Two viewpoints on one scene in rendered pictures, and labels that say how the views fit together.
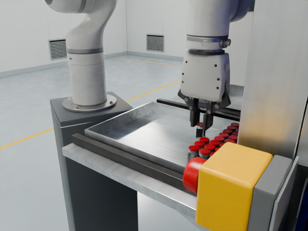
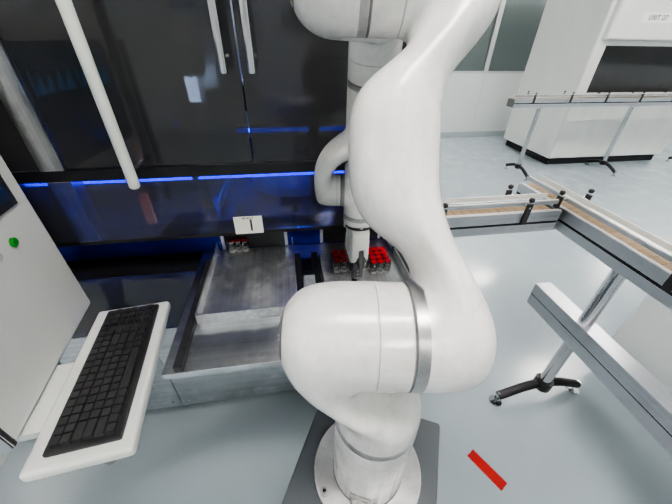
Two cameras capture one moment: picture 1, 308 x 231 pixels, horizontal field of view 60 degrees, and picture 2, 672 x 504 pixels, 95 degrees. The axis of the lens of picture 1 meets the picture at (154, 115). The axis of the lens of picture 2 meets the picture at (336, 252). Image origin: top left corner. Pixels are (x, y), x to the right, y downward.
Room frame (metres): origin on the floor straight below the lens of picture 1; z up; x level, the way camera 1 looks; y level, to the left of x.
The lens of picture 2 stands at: (1.12, 0.35, 1.50)
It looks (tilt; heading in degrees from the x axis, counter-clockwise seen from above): 35 degrees down; 224
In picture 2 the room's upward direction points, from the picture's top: 1 degrees clockwise
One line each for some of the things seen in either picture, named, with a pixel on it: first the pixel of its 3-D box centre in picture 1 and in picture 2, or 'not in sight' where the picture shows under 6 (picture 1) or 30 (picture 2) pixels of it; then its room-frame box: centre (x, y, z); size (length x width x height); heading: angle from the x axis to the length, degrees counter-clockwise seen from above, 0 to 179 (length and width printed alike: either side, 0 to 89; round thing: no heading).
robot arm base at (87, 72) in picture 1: (87, 78); (370, 444); (0.91, 0.23, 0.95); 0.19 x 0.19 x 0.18
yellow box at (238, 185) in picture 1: (240, 191); not in sight; (0.23, -0.09, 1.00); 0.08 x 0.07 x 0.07; 54
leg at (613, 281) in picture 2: not in sight; (575, 336); (-0.23, 0.47, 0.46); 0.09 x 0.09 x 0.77; 54
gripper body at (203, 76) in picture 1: (204, 72); (357, 237); (0.57, -0.11, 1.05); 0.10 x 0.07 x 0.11; 53
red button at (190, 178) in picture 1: (201, 176); not in sight; (0.26, -0.05, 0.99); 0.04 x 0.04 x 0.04; 54
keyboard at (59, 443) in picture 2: not in sight; (112, 362); (1.18, -0.38, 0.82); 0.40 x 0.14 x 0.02; 60
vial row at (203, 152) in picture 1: (220, 145); (361, 263); (0.50, -0.14, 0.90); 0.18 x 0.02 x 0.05; 144
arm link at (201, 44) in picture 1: (207, 42); (359, 217); (0.57, -0.11, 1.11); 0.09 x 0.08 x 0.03; 53
